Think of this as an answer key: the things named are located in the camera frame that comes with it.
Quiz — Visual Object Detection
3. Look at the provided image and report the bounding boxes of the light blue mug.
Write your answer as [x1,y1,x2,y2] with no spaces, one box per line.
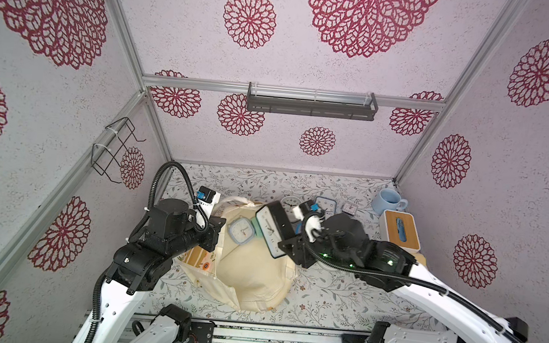
[371,188,408,216]

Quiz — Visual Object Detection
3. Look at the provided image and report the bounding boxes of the dark blue square alarm clock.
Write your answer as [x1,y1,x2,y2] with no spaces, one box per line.
[315,196,338,217]

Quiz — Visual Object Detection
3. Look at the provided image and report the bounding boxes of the cream printed canvas bag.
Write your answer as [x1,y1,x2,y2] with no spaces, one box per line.
[177,196,297,312]

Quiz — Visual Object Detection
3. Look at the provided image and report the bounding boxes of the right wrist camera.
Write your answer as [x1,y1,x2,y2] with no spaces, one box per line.
[292,199,326,234]

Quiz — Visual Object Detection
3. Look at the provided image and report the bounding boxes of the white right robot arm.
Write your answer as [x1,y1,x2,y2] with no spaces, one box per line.
[289,203,528,343]

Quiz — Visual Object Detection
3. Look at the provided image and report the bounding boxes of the black square alarm clock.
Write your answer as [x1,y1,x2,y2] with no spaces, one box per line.
[255,201,295,259]

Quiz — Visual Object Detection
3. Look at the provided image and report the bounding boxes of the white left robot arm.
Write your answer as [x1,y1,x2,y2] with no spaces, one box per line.
[73,198,226,343]

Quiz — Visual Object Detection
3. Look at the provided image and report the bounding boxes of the white wooden tissue box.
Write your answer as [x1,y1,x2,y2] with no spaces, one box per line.
[379,210,422,254]

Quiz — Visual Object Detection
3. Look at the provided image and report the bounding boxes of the black wall shelf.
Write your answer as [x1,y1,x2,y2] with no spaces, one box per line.
[246,83,379,122]

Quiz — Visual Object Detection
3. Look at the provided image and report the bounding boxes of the black wire wall rack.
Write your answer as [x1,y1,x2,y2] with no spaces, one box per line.
[89,117,146,190]

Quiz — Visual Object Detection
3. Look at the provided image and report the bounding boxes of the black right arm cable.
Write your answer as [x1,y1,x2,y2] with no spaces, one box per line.
[290,212,549,343]

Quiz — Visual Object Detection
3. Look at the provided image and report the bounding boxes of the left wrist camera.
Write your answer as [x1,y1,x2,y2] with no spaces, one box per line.
[196,186,221,217]

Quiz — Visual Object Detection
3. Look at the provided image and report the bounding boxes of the white teal square alarm clock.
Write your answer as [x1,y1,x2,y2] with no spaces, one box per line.
[228,217,256,245]

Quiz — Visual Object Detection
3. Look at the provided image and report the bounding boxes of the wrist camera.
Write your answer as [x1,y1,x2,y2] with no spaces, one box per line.
[196,186,221,217]
[292,199,326,234]

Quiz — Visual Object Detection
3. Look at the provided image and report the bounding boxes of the white round alarm clock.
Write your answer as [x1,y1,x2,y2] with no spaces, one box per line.
[280,195,302,212]

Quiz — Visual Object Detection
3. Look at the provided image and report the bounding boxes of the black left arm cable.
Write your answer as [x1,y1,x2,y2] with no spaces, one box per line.
[79,154,215,343]

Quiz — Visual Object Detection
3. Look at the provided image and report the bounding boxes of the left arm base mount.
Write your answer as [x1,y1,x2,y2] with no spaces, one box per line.
[173,319,216,343]

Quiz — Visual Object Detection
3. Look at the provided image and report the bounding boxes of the yellow folded cloth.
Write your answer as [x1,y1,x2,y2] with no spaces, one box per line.
[413,253,427,267]

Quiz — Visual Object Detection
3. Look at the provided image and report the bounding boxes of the small grey alarm clock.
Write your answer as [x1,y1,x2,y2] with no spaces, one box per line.
[341,202,359,216]

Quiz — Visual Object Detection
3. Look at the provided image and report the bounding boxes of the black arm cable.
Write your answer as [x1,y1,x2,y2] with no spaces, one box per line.
[290,212,549,343]
[79,154,215,343]

